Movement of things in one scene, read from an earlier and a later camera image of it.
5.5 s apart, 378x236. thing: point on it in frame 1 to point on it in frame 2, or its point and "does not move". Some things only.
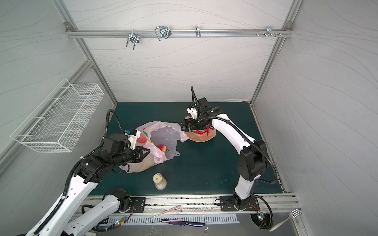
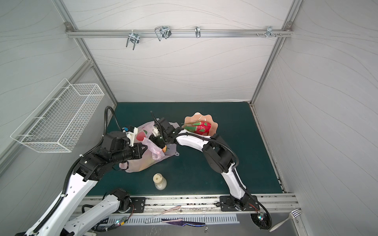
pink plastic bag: x=160 y=139 does not move
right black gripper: x=189 y=125 to x=162 y=130
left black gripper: x=140 y=156 does not move
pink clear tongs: x=150 y=220 does not move
